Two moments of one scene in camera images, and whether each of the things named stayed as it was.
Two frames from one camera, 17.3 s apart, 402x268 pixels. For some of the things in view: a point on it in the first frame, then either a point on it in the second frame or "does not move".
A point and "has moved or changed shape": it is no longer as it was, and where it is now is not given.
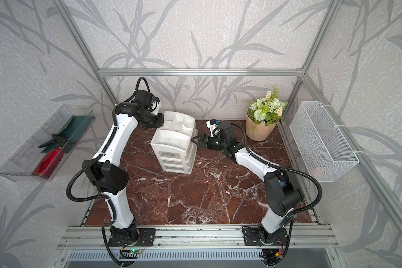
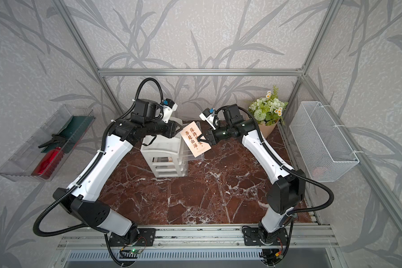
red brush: x=48 y=163 does not move
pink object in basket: x=317 y=171 does not move
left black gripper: x=160 y=123 -> x=170 y=131
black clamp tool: x=56 y=138 does not move
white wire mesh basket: x=325 y=154 does not move
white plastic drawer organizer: x=172 y=142 has moved or changed shape
